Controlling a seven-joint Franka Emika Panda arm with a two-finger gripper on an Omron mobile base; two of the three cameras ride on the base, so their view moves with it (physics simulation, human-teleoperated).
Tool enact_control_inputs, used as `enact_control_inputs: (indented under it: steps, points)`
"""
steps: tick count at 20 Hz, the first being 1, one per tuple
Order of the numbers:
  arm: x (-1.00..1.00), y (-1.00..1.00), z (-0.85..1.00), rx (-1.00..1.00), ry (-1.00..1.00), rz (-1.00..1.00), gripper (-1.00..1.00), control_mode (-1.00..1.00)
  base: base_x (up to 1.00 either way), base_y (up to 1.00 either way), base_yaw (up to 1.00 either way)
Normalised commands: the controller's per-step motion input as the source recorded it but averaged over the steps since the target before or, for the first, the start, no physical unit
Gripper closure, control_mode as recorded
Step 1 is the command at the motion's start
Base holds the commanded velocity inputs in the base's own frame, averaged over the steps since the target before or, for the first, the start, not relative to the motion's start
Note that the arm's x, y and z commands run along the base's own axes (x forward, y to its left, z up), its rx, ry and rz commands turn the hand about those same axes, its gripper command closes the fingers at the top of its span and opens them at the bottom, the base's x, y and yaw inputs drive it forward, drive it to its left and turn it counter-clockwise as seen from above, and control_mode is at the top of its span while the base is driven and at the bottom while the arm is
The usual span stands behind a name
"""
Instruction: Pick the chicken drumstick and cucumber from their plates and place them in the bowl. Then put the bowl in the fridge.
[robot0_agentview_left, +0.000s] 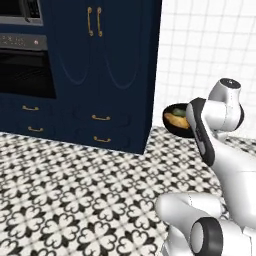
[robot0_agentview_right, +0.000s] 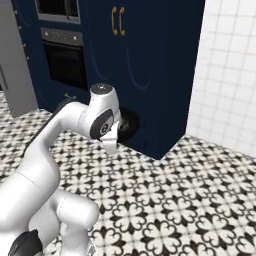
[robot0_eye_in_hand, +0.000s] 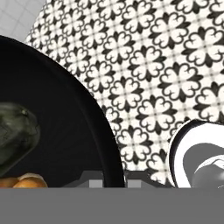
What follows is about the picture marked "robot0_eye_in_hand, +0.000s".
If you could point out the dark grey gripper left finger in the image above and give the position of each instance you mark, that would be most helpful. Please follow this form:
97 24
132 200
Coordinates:
92 176

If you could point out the orange-brown chicken drumstick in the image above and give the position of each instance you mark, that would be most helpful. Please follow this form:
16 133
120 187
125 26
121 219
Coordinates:
29 181

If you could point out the dark green cucumber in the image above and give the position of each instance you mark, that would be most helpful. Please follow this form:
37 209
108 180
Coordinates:
16 134

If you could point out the black round plate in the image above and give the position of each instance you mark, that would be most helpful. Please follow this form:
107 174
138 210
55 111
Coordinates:
67 128

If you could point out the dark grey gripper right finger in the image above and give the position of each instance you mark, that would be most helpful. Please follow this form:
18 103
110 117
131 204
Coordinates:
134 176

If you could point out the white bowl with black rim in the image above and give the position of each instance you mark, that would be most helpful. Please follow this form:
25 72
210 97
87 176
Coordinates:
182 145

